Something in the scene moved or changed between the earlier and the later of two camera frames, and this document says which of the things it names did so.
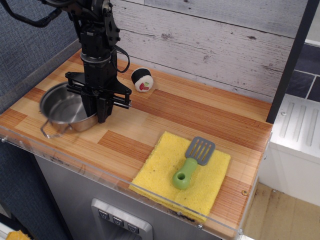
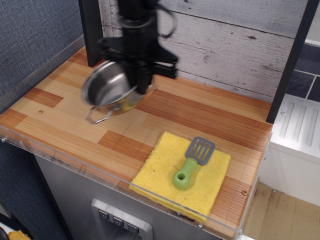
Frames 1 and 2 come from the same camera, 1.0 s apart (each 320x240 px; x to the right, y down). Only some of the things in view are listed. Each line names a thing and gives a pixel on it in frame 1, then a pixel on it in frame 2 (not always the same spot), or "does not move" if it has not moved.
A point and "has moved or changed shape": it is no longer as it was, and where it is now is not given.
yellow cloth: [154, 179] does not move
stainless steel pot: [64, 110] has moved or changed shape
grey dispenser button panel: [110, 222] does not move
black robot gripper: [100, 78] to [140, 45]
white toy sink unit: [292, 165] does not move
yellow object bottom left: [18, 235] does not move
